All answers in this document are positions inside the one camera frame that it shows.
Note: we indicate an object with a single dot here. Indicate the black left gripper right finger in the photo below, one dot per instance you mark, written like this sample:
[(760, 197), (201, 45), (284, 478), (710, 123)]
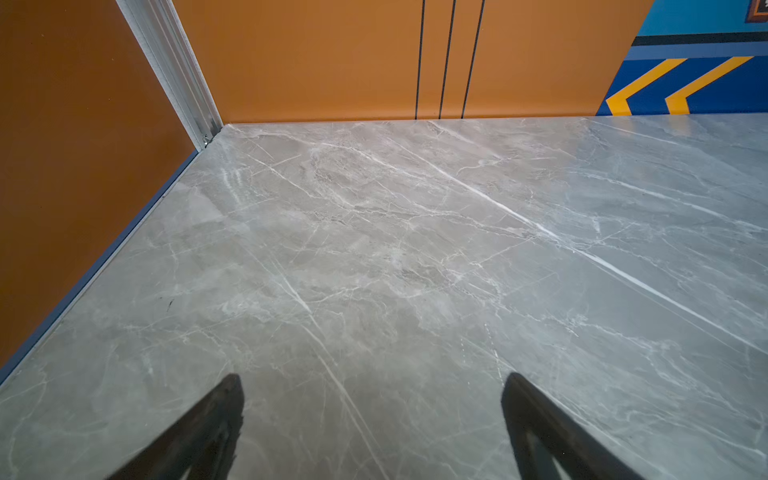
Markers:
[(549, 444)]

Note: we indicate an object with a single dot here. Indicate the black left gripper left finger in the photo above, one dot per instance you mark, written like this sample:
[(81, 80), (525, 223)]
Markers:
[(199, 445)]

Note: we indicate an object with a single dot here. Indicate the silver aluminium corner post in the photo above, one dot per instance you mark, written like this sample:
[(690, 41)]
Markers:
[(159, 32)]

